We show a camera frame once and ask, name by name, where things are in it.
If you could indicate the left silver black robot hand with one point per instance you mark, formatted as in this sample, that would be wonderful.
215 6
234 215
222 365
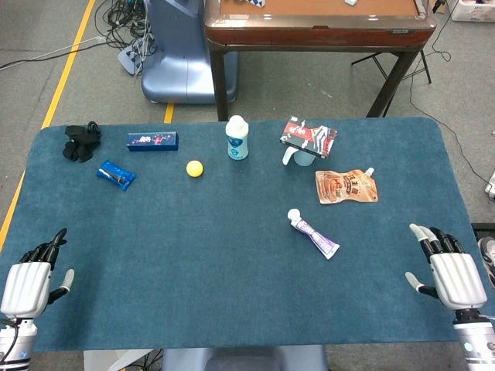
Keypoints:
29 288

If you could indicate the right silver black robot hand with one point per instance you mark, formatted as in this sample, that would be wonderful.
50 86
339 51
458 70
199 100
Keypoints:
458 280

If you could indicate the purple white tube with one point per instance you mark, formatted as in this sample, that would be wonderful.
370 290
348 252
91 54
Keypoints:
317 237

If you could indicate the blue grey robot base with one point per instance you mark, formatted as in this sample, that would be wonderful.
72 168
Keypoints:
176 58

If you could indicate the orange spout pouch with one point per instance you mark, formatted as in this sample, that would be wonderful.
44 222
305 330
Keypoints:
346 187

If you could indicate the white blue bottle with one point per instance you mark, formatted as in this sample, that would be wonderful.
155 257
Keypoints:
237 139

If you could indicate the grey sneaker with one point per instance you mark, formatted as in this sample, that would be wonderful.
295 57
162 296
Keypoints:
488 257

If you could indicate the blue snack packet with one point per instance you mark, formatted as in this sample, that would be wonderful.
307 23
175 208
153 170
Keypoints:
115 175

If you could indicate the long dark blue box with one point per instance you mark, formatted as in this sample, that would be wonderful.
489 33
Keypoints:
152 141

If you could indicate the yellow ball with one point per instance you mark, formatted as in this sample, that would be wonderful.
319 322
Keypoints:
194 169

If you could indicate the blue table mat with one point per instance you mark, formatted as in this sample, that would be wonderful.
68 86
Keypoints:
232 263

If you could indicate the red black white book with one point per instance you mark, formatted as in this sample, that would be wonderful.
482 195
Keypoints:
309 137

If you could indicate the black folding stand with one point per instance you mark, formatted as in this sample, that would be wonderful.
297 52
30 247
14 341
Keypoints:
425 65

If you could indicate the blue grey robot torso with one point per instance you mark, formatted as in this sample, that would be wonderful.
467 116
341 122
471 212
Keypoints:
247 359

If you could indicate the grey power strip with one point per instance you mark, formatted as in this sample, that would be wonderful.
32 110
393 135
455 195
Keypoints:
129 58

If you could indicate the white storage box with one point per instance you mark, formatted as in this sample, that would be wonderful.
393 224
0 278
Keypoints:
473 9

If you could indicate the brown mahjong table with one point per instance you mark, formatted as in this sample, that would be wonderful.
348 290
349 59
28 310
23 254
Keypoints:
317 33

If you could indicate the blue white snake puzzle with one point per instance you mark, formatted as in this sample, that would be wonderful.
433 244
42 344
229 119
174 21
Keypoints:
255 2

